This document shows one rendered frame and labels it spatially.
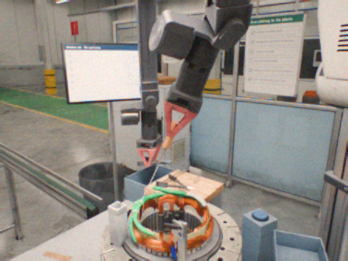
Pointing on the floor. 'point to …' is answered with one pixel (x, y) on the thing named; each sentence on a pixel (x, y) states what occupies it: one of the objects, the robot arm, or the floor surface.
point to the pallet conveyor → (85, 210)
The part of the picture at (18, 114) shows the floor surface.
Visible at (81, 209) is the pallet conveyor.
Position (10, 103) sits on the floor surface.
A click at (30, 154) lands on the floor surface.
